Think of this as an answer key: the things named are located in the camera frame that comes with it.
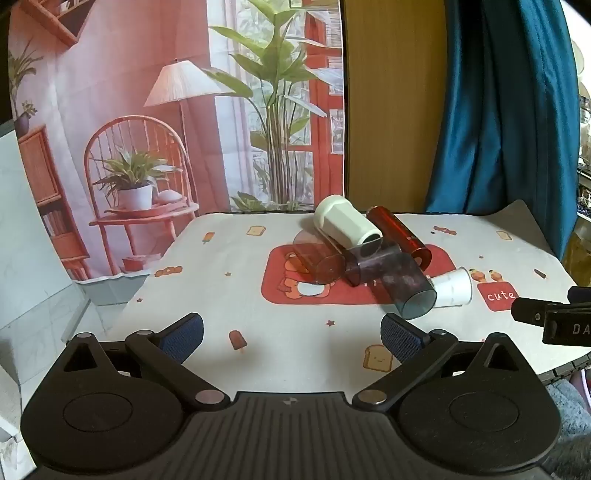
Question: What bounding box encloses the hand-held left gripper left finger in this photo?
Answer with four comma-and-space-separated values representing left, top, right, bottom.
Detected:
50, 312, 232, 414

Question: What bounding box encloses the printed room wall tapestry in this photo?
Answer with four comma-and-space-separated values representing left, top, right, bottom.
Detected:
8, 0, 346, 305

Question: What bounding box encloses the red transparent tall cup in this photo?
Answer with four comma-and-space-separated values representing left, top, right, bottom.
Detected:
366, 206, 433, 269

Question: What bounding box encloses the dark grey transparent cup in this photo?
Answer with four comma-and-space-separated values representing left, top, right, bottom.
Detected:
345, 244, 438, 320

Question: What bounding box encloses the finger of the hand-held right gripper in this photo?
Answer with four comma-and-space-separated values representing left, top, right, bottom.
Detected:
512, 297, 571, 328

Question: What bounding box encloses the brown transparent cup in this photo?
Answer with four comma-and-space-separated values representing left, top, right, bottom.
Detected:
293, 228, 347, 284

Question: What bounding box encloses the printed cartoon tablecloth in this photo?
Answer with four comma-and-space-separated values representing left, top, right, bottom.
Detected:
104, 199, 583, 394

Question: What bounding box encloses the white paper cup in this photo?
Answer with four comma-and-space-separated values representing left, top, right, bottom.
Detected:
429, 266, 474, 309

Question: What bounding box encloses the blue curtain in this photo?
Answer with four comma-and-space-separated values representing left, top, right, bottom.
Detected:
424, 0, 581, 261

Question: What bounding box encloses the grey fluffy cloth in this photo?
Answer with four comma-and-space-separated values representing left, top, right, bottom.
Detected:
545, 381, 591, 467

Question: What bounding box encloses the white ribbed cup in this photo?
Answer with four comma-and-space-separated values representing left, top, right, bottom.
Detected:
313, 194, 384, 257

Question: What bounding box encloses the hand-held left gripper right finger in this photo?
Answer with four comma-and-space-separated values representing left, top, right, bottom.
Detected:
353, 313, 533, 411

